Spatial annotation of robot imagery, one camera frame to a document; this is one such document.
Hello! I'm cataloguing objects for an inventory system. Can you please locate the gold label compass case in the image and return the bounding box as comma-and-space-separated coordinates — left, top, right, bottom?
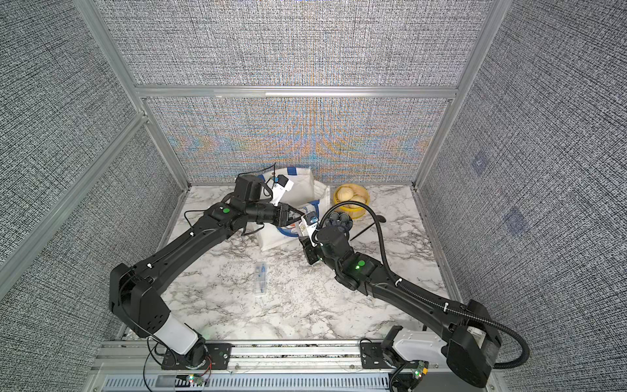
290, 220, 309, 237

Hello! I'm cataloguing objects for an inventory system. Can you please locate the white Doraemon canvas bag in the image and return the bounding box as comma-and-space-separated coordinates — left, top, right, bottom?
256, 167, 331, 252

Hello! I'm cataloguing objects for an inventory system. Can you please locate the beige bun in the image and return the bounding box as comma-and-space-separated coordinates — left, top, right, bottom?
336, 186, 355, 202
350, 195, 367, 204

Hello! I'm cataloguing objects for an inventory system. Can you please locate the black corrugated cable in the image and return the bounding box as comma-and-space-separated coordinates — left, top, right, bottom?
317, 200, 531, 369

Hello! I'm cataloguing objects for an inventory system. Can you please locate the beige bun right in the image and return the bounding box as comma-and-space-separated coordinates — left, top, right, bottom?
350, 195, 367, 204

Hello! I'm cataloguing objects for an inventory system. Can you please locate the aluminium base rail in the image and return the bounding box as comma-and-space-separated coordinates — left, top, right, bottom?
87, 340, 501, 392

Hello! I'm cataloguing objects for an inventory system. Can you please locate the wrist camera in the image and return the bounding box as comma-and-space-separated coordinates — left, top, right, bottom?
271, 175, 294, 207
303, 211, 319, 240

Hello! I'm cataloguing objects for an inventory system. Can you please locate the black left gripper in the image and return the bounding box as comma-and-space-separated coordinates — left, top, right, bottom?
246, 202, 305, 228

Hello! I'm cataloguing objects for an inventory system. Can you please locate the blue patterned ceramic bowl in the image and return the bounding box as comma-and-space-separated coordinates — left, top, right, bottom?
324, 212, 354, 234

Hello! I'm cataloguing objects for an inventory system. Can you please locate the blue compass clear case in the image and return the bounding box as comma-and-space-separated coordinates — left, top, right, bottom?
253, 262, 268, 297

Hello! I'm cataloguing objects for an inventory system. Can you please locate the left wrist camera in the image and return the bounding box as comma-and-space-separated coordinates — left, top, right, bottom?
271, 175, 294, 207

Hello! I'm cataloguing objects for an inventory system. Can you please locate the beige bun left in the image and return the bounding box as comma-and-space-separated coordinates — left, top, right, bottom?
336, 186, 355, 202

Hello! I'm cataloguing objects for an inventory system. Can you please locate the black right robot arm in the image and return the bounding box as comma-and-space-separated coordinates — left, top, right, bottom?
299, 227, 502, 388

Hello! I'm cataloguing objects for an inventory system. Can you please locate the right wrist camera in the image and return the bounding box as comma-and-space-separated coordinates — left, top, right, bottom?
303, 211, 319, 240

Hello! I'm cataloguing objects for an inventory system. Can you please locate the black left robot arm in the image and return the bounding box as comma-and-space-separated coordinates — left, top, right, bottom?
109, 174, 303, 369

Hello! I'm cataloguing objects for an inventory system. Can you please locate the black spoon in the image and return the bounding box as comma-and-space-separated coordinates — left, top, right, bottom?
351, 215, 387, 240

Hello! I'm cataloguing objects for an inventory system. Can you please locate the yellow bowl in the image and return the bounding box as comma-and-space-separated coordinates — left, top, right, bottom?
333, 184, 370, 219

